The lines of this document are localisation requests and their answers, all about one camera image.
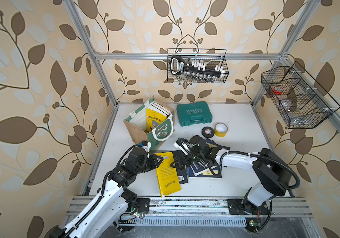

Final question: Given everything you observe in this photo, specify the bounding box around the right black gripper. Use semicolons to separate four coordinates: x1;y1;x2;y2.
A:
169;149;204;170

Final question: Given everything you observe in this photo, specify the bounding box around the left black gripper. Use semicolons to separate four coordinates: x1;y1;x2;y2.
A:
133;154;164;176

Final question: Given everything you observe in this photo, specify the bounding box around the tan book black cover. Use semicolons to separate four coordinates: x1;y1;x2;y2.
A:
155;102;173;115

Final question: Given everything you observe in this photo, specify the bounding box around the navy blue book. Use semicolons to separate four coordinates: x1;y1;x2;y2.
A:
188;162;222;179
205;138;231;151

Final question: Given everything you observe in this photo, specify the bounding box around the yellow cartoon book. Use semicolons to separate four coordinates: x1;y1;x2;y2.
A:
146;108;168;132

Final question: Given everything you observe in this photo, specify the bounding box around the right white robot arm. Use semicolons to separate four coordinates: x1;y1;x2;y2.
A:
171;135;300;214

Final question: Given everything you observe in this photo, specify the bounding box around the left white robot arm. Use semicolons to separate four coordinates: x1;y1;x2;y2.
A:
49;143;164;238

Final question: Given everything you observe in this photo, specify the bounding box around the black tape roll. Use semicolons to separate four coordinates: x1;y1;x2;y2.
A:
202;127;215;138

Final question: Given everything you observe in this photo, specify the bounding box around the green plastic tool case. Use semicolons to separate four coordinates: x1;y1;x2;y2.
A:
176;101;213;127

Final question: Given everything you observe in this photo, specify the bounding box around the yellow tape roll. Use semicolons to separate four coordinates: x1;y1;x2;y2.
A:
214;123;228;137

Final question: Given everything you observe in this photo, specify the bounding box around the black socket set holder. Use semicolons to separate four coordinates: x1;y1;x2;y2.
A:
169;55;229;78

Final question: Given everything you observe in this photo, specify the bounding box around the red tape roll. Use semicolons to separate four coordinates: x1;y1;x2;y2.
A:
273;86;284;95

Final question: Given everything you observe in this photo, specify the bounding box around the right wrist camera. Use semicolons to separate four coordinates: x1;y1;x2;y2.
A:
174;138;190;155

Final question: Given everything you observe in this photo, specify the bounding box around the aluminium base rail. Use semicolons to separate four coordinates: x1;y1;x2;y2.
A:
81;197;314;230

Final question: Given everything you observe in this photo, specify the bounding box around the back black wire basket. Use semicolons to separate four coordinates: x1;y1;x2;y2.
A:
167;48;229;84

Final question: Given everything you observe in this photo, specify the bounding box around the side black wire basket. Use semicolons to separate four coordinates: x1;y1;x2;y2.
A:
261;61;340;129

